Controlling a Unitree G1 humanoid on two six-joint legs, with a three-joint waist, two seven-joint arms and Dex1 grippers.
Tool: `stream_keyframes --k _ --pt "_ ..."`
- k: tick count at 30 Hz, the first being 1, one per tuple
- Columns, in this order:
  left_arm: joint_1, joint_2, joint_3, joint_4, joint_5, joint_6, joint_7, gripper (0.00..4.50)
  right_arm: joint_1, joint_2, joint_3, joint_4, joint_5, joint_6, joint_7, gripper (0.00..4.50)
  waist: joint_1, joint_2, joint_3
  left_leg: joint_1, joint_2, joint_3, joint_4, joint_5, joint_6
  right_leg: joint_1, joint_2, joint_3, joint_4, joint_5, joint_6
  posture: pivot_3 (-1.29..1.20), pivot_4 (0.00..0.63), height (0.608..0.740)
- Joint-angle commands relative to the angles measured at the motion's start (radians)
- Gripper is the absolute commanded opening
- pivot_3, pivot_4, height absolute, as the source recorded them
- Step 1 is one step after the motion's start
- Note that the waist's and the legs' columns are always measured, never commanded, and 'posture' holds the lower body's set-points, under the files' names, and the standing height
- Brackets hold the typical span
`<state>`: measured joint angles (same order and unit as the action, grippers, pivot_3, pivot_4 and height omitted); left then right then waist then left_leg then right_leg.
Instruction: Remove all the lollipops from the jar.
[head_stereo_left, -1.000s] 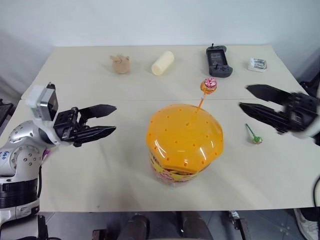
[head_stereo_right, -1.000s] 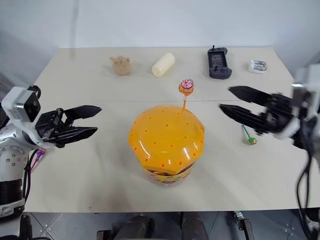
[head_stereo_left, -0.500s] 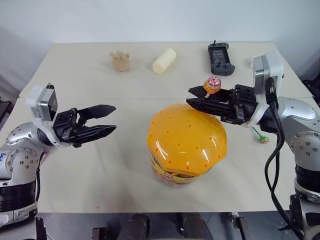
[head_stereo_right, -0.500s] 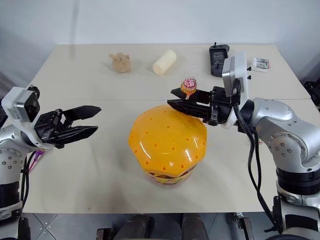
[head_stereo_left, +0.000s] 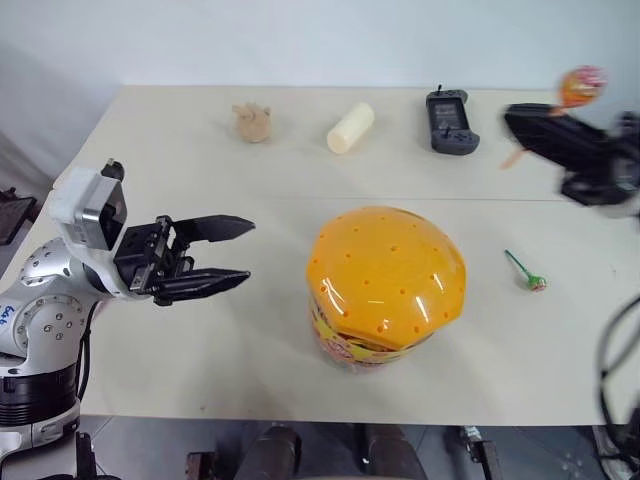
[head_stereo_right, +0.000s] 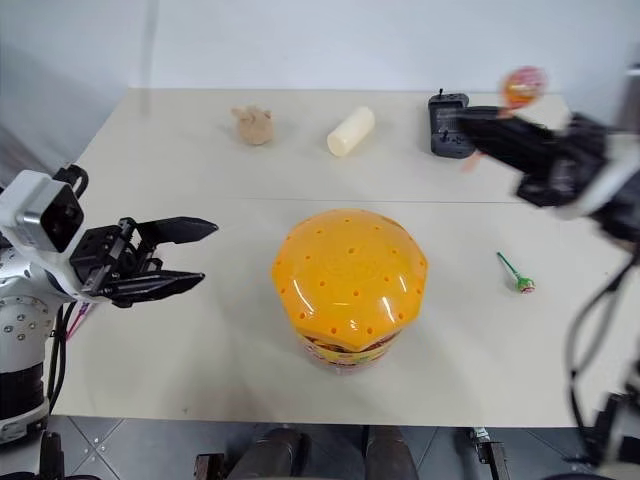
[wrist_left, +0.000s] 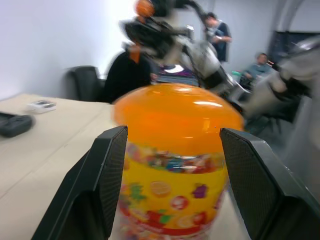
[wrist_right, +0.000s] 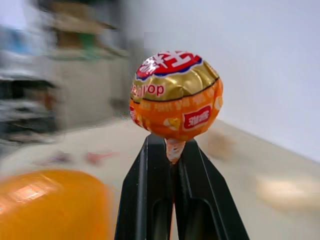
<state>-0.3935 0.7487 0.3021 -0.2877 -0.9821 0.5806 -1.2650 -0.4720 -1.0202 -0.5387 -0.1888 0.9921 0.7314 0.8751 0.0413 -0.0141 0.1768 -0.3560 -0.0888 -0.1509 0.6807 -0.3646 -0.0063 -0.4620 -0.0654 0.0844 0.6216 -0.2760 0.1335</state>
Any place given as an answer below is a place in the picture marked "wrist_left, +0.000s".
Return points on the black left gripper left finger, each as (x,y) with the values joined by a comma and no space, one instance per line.
(82,185)

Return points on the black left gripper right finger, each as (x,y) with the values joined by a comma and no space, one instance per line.
(265,185)

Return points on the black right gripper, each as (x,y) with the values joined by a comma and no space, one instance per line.
(152,35)

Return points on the clear lollipop jar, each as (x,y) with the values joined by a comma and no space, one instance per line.
(172,185)

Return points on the orange domed jar lid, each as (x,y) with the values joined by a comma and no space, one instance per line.
(175,112)

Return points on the stack of purple and white items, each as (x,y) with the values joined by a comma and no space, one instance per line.
(175,73)

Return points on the seated person in black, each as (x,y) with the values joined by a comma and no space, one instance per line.
(125,77)

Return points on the standing person, dark shirt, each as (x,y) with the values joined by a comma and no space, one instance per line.
(221,37)

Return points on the black office chair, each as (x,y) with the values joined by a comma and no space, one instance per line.
(85,82)

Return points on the small white box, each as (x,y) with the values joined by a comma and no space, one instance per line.
(41,105)

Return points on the dark grey zip case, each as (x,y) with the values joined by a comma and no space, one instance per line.
(13,125)

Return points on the seated person, grey shirt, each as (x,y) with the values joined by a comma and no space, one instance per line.
(257,67)

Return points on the dark wall panel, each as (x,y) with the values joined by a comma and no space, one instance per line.
(282,45)

